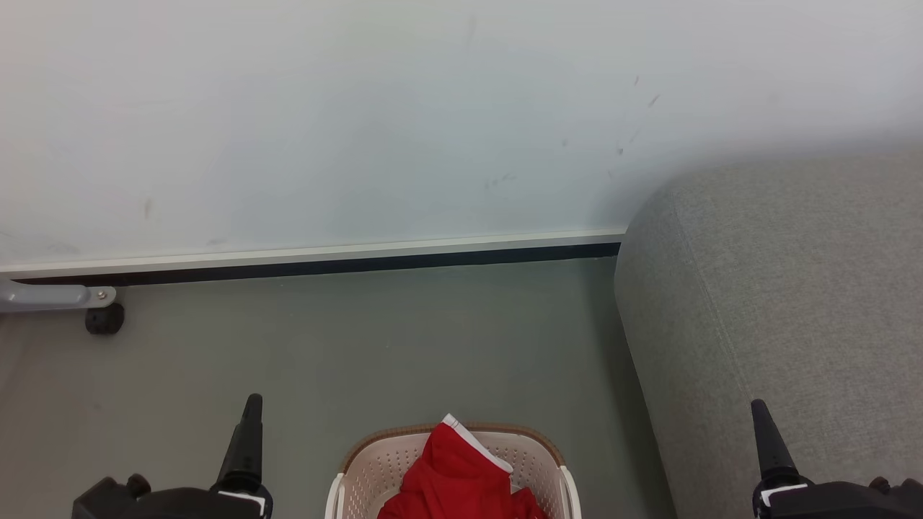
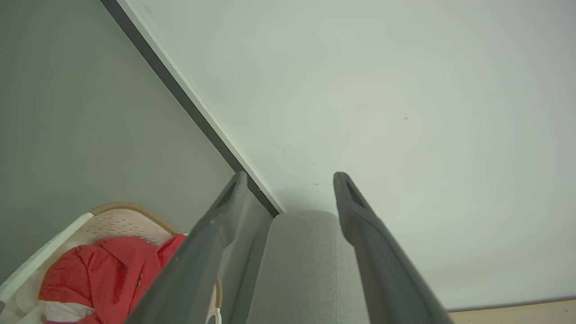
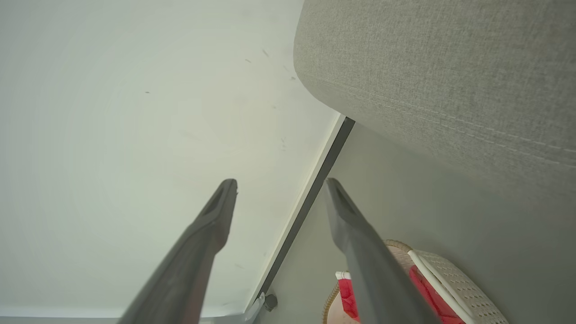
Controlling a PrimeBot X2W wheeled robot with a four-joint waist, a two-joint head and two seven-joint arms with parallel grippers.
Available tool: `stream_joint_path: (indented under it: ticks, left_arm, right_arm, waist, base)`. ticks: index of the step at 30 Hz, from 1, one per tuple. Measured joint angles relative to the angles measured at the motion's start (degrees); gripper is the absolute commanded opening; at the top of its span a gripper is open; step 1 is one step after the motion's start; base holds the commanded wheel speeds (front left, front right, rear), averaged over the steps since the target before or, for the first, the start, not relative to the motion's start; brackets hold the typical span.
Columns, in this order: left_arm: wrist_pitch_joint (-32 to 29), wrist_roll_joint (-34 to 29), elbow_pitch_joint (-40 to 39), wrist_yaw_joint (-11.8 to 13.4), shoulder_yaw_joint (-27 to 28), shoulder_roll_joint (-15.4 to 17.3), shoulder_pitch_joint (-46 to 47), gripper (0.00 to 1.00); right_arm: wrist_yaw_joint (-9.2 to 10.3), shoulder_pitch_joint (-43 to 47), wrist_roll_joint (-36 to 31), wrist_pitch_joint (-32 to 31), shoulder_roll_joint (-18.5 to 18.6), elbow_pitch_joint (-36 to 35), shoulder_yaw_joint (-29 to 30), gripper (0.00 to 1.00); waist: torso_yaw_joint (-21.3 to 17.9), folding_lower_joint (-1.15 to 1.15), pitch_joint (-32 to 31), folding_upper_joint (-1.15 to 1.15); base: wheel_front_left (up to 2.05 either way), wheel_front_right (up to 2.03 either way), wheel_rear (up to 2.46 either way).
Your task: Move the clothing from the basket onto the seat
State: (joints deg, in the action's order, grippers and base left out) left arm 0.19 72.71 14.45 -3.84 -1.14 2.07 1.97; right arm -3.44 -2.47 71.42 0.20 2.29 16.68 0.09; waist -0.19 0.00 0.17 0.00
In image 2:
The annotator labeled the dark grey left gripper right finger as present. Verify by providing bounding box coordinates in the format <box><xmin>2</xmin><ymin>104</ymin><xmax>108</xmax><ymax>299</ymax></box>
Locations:
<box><xmin>333</xmin><ymin>171</ymin><xmax>454</xmax><ymax>324</ymax></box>

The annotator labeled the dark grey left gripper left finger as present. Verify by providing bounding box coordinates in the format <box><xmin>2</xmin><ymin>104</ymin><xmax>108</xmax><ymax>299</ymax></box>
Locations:
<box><xmin>125</xmin><ymin>171</ymin><xmax>248</xmax><ymax>324</ymax></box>

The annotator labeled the red cloth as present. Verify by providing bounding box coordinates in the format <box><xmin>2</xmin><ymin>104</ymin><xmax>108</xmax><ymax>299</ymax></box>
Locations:
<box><xmin>38</xmin><ymin>234</ymin><xmax>188</xmax><ymax>324</ymax></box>

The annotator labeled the white cloth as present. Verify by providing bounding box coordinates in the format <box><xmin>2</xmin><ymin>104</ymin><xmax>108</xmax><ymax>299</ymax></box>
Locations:
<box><xmin>0</xmin><ymin>288</ymin><xmax>96</xmax><ymax>324</ymax></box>

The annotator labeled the grey fabric sofa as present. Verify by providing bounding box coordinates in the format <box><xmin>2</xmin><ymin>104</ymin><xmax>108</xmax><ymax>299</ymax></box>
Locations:
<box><xmin>220</xmin><ymin>180</ymin><xmax>372</xmax><ymax>324</ymax></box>

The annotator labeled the cream perforated laundry basket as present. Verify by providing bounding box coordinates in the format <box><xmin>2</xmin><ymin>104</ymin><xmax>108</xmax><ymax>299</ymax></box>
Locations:
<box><xmin>0</xmin><ymin>202</ymin><xmax>224</xmax><ymax>324</ymax></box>

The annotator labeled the dark wall baseboard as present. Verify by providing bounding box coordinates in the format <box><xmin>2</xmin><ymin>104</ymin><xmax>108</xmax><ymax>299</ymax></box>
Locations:
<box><xmin>100</xmin><ymin>0</ymin><xmax>283</xmax><ymax>216</ymax></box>

